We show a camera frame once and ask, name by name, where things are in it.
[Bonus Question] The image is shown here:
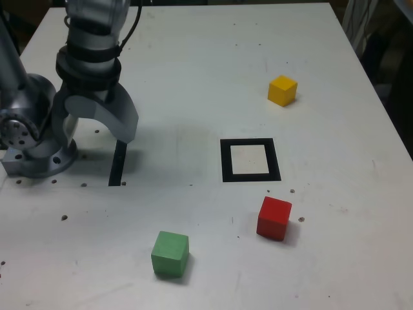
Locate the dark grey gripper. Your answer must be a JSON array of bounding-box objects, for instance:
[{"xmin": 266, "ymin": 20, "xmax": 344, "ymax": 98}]
[{"xmin": 52, "ymin": 82, "xmax": 139, "ymax": 149}]

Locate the green cube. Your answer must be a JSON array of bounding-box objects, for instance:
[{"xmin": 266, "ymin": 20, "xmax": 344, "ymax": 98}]
[{"xmin": 150, "ymin": 230, "xmax": 190, "ymax": 278}]

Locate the yellow cube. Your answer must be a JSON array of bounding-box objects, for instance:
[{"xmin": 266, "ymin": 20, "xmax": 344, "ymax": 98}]
[{"xmin": 267, "ymin": 75, "xmax": 298, "ymax": 108}]

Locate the red cube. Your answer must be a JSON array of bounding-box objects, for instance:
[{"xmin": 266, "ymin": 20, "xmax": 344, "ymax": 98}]
[{"xmin": 256, "ymin": 196, "xmax": 293, "ymax": 242}]

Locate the black tape square outline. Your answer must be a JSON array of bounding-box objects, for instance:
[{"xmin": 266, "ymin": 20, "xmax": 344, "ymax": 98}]
[{"xmin": 219, "ymin": 138, "xmax": 282, "ymax": 183}]

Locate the black tape strip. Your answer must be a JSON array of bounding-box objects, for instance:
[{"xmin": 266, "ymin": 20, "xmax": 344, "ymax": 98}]
[{"xmin": 108, "ymin": 139, "xmax": 129, "ymax": 187}]

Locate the pale hanging cloth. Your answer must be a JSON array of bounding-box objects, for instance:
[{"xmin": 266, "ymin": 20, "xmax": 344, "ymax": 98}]
[{"xmin": 341, "ymin": 0, "xmax": 381, "ymax": 61}]

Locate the black cable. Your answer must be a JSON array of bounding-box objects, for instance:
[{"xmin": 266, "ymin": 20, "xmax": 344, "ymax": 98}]
[{"xmin": 63, "ymin": 0, "xmax": 143, "ymax": 52}]

